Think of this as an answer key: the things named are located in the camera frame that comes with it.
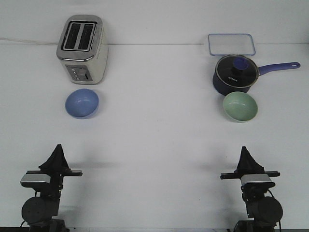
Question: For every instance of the blue bowl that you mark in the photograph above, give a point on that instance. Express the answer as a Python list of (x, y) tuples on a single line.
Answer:
[(82, 103)]

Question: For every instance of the blue saucepan with handle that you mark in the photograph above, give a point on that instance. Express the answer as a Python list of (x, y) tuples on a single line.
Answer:
[(225, 89)]

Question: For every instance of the silver two-slot toaster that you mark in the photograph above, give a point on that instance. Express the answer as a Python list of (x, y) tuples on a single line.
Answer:
[(83, 49)]

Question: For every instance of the clear blue-rimmed container lid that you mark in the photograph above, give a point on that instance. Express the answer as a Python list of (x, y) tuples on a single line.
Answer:
[(221, 44)]

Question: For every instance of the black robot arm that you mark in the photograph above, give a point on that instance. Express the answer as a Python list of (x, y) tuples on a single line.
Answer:
[(264, 211), (39, 211)]

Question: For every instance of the green bowl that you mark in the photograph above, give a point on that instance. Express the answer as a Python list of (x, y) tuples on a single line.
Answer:
[(240, 106)]

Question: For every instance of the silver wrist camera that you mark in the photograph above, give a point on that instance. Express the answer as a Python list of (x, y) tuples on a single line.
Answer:
[(35, 180), (254, 179)]

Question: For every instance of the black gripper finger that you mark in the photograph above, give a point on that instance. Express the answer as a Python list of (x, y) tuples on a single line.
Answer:
[(64, 165), (52, 162), (251, 165), (241, 167)]

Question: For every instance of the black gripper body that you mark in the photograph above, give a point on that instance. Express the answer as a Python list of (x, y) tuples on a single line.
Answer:
[(54, 189), (252, 192)]

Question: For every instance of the glass pot lid blue knob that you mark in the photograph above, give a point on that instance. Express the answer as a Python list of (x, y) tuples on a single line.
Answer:
[(237, 71)]

